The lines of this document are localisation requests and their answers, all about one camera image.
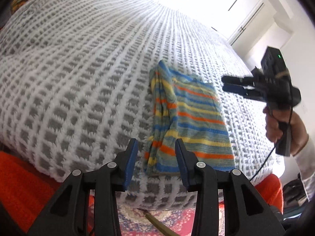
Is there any striped knitted short-sleeve sweater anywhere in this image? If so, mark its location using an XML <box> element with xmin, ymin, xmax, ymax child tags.
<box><xmin>144</xmin><ymin>61</ymin><xmax>235</xmax><ymax>176</ymax></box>

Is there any white shirt forearm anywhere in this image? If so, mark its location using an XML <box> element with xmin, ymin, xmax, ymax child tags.
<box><xmin>294</xmin><ymin>138</ymin><xmax>315</xmax><ymax>201</ymax></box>

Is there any orange fleece clothing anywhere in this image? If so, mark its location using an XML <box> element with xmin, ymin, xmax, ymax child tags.
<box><xmin>0</xmin><ymin>151</ymin><xmax>285</xmax><ymax>236</ymax></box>

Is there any person's right hand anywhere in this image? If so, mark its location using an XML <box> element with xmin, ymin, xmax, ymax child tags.
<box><xmin>263</xmin><ymin>107</ymin><xmax>309</xmax><ymax>156</ymax></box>

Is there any patterned red floor rug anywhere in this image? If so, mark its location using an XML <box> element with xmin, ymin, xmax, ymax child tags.
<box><xmin>118</xmin><ymin>205</ymin><xmax>195</xmax><ymax>235</ymax></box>

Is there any white built-in wardrobe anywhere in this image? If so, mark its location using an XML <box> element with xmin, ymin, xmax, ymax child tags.
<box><xmin>189</xmin><ymin>0</ymin><xmax>296</xmax><ymax>48</ymax></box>

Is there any white grey checked fleece blanket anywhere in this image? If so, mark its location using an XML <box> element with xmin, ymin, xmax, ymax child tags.
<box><xmin>1</xmin><ymin>0</ymin><xmax>284</xmax><ymax>210</ymax></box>

